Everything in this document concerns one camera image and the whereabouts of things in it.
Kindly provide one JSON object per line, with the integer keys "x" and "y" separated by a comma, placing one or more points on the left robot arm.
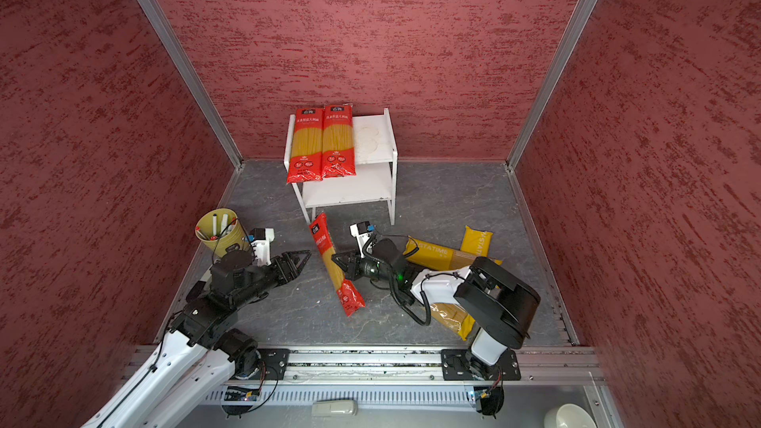
{"x": 202, "y": 347}

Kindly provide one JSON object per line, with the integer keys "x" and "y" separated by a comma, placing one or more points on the white bowl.
{"x": 569, "y": 416}

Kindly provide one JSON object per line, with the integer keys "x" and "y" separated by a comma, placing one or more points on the yellow pen holder cup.
{"x": 222, "y": 232}

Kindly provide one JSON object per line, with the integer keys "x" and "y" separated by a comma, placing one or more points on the red spaghetti bag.
{"x": 306, "y": 147}
{"x": 350, "y": 298}
{"x": 338, "y": 147}

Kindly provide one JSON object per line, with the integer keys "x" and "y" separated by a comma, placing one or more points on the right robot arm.
{"x": 502, "y": 305}

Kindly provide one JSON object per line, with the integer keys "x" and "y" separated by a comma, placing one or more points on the yellow pasta bag front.
{"x": 454, "y": 318}

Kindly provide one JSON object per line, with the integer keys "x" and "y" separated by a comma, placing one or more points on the yellow pasta bag underneath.
{"x": 476, "y": 242}

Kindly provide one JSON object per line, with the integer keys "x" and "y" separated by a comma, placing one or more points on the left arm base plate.
{"x": 262, "y": 364}

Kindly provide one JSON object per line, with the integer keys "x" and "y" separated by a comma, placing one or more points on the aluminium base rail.
{"x": 397, "y": 374}

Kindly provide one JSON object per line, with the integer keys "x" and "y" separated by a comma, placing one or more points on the yellow pasta bag rear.
{"x": 436, "y": 257}

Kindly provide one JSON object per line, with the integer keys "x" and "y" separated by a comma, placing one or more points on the white two-tier shelf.
{"x": 377, "y": 172}

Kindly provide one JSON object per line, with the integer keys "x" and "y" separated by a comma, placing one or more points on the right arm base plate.
{"x": 460, "y": 364}

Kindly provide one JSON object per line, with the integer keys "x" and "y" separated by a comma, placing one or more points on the white remote device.
{"x": 334, "y": 408}

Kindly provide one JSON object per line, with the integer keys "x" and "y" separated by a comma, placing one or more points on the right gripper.
{"x": 354, "y": 266}

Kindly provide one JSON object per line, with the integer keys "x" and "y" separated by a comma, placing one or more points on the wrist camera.
{"x": 260, "y": 240}
{"x": 362, "y": 232}

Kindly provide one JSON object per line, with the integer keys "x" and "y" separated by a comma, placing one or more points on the yellow pasta bag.
{"x": 436, "y": 257}
{"x": 454, "y": 318}

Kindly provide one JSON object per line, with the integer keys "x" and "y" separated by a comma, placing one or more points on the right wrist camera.
{"x": 362, "y": 232}

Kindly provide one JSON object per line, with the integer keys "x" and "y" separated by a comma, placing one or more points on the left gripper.
{"x": 290, "y": 271}

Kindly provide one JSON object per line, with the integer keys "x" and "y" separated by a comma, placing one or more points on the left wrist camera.
{"x": 260, "y": 240}

